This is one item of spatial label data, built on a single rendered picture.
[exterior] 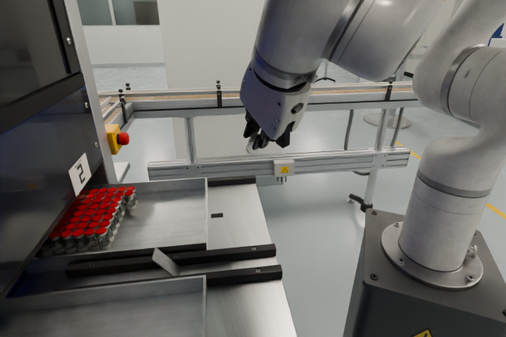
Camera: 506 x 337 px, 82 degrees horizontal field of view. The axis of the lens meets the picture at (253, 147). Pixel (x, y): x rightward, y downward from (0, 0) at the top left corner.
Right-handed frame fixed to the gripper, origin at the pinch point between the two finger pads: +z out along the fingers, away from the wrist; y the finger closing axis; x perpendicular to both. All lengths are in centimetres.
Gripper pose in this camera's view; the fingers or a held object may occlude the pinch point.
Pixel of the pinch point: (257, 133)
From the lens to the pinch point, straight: 50.6
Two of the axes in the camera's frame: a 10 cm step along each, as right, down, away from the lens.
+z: -1.9, 5.1, 8.4
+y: -5.6, -7.6, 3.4
